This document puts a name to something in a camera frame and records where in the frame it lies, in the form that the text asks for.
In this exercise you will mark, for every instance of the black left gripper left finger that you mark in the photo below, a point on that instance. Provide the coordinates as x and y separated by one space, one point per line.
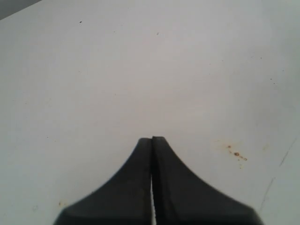
125 199

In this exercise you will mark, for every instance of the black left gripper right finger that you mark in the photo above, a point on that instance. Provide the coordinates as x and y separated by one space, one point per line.
182 198

